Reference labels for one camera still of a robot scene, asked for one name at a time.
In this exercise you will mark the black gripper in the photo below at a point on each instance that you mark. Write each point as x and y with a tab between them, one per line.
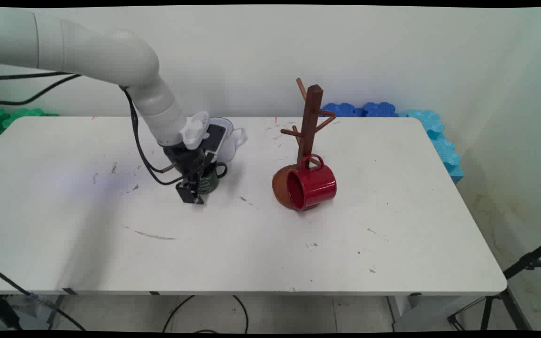
187	162

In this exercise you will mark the white ceramic pitcher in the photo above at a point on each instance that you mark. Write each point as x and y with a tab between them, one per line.
230	148

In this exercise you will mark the brown wooden mug tree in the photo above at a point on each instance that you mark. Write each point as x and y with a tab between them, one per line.
309	122

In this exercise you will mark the red enamel mug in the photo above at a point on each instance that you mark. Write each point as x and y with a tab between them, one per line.
315	185

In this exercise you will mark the green foam mat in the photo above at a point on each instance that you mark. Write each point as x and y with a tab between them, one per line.
3	119

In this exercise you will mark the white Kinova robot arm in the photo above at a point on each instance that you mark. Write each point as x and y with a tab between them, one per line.
101	51

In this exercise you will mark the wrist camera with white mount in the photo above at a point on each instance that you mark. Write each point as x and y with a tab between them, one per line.
197	131

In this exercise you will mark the dark blue foam mat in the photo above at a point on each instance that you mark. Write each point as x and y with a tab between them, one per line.
343	110
380	109

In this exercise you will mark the dark green enamel mug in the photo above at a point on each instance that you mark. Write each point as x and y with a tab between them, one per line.
210	182

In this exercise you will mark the white table leg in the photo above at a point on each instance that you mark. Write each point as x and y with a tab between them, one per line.
421	312

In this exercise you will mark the cyan foam mat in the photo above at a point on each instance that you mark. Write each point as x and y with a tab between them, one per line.
444	145

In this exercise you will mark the black camera tripod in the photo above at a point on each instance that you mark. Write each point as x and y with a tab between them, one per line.
510	286

